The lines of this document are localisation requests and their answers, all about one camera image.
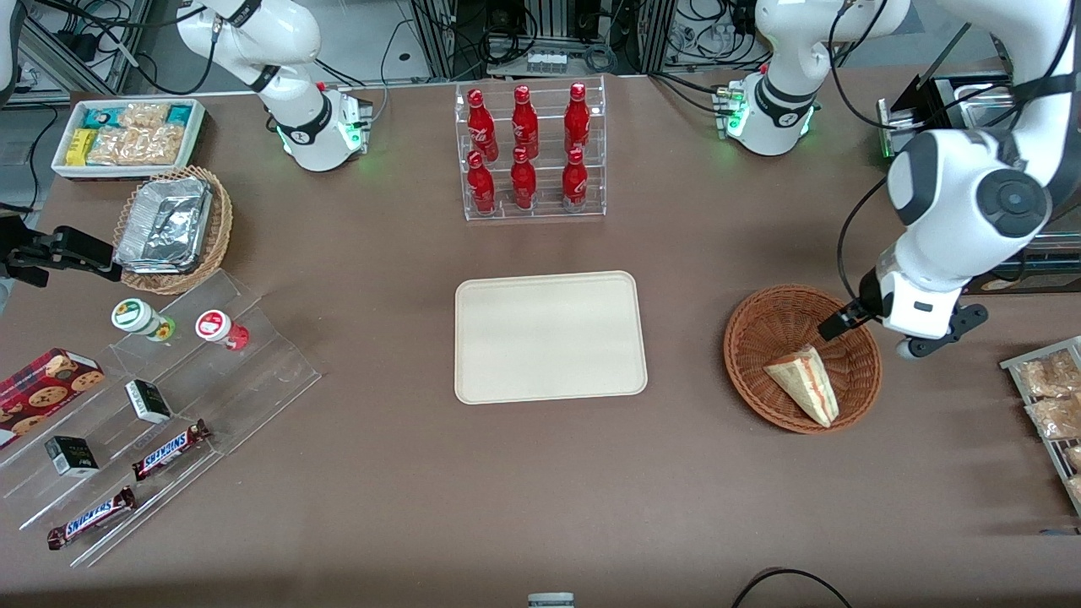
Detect Snickers chocolate bar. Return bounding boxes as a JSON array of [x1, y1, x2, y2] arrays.
[[46, 486, 137, 551], [132, 419, 211, 483]]

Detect clear acrylic stepped display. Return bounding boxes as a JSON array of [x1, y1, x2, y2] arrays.
[[0, 269, 323, 568]]

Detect clear large cracker bag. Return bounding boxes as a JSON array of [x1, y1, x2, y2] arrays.
[[87, 125, 185, 167]]

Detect white snack bin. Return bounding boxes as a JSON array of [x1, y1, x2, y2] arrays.
[[51, 98, 207, 181]]

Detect red tartan cookie box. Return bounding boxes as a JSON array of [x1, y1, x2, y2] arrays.
[[0, 347, 107, 449]]

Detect brown round wicker basket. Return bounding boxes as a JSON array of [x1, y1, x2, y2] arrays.
[[724, 285, 884, 436]]

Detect red cola bottle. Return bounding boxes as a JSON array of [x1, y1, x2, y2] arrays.
[[511, 84, 541, 160], [563, 82, 591, 156], [561, 148, 589, 211], [466, 89, 500, 163], [509, 147, 539, 211], [466, 150, 497, 214]]

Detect green lid jar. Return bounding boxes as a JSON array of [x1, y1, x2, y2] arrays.
[[111, 298, 177, 343]]

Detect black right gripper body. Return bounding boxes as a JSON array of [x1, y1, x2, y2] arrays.
[[0, 216, 53, 289]]

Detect stacked aluminium foil containers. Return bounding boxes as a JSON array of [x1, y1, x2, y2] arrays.
[[115, 176, 213, 276]]

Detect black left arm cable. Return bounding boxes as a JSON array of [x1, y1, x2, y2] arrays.
[[835, 173, 889, 320]]

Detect clear small cracker bag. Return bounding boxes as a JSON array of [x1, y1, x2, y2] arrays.
[[117, 102, 171, 131]]

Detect small black box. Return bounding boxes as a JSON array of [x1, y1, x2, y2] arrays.
[[124, 379, 173, 425], [44, 435, 100, 479]]

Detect cream rectangular tray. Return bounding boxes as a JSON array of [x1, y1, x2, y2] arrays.
[[454, 270, 649, 406]]

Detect triangular sandwich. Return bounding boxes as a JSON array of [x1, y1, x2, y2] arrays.
[[763, 344, 841, 429]]

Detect red lid jar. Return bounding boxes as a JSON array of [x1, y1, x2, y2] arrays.
[[194, 309, 250, 352]]

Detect light wicker basket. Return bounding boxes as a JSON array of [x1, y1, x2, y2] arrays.
[[113, 166, 234, 296]]

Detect metal wire rack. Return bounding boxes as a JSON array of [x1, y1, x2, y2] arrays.
[[1000, 335, 1081, 518]]

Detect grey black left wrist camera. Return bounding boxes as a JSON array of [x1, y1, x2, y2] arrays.
[[895, 304, 990, 361]]

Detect black food warmer appliance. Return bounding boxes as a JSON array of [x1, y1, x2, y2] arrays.
[[876, 21, 1081, 296]]

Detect clear acrylic bottle rack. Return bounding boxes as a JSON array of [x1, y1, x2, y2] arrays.
[[454, 75, 608, 223]]

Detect black looped cable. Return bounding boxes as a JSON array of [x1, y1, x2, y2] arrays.
[[730, 567, 856, 608]]

